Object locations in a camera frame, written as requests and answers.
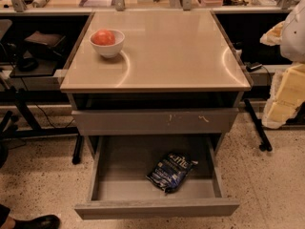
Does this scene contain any white ceramic bowl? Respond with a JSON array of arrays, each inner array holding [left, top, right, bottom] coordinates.
[[90, 29, 125, 58]]

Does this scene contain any black table leg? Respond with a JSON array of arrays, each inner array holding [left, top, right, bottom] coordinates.
[[244, 99, 273, 152], [72, 135, 83, 165]]

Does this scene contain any small black box with cable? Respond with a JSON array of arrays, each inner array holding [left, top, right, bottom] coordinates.
[[245, 62, 262, 73]]

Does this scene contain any black table leg left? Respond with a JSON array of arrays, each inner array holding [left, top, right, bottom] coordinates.
[[72, 135, 83, 165]]

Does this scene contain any grey drawer cabinet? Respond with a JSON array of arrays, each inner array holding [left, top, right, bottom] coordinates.
[[60, 10, 252, 152]]

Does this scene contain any black shoe bottom left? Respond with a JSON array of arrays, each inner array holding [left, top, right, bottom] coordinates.
[[13, 215, 60, 229]]

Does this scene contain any red apple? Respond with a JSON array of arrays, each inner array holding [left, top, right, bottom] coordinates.
[[91, 30, 115, 46]]

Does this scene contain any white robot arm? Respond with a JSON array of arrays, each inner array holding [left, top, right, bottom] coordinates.
[[260, 0, 305, 129]]

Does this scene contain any open grey middle drawer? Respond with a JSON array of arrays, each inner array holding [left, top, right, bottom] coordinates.
[[75, 135, 239, 219]]

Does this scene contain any black table leg right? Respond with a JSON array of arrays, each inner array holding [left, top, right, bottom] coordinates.
[[244, 99, 273, 152]]

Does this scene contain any blue chip bag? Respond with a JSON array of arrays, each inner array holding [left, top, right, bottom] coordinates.
[[146, 152, 198, 194]]

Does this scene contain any closed grey top drawer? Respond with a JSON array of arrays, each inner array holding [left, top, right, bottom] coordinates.
[[72, 108, 238, 135]]

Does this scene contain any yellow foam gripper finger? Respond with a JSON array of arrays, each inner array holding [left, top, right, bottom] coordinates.
[[262, 64, 305, 129], [260, 21, 284, 46]]

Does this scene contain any black device on shelf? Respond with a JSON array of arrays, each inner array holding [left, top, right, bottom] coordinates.
[[10, 31, 67, 78]]

